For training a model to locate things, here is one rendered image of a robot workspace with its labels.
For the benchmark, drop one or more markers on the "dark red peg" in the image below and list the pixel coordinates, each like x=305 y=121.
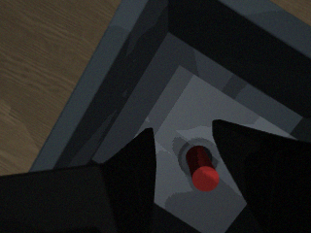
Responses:
x=203 y=174

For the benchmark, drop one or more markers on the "grey plate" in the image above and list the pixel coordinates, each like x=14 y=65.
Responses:
x=181 y=119

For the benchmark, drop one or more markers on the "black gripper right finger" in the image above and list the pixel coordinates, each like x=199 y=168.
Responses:
x=272 y=172

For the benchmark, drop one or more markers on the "dark grey open box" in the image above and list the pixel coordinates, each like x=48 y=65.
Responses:
x=253 y=51

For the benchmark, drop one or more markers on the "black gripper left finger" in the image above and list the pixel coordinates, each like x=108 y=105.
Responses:
x=116 y=196

